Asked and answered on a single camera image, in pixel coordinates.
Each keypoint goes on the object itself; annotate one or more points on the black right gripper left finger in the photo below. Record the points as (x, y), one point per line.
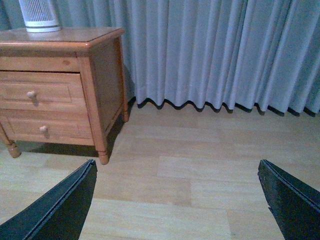
(60, 213)

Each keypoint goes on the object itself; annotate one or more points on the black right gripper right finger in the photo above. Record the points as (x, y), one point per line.
(294, 204)

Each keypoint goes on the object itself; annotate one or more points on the wooden drawer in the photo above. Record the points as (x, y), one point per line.
(47, 126)
(42, 91)

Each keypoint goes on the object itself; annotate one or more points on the wooden nightstand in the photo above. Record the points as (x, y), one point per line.
(93, 52)

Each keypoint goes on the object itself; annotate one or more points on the light grey curtain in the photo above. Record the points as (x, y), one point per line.
(246, 53)

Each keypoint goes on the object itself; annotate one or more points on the white ribbed air purifier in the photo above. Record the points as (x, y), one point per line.
(39, 16)

